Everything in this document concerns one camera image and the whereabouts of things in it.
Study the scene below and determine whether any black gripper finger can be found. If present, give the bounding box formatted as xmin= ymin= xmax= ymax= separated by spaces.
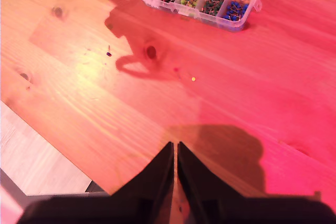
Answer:
xmin=177 ymin=141 xmax=247 ymax=224
xmin=110 ymin=141 xmax=175 ymax=224

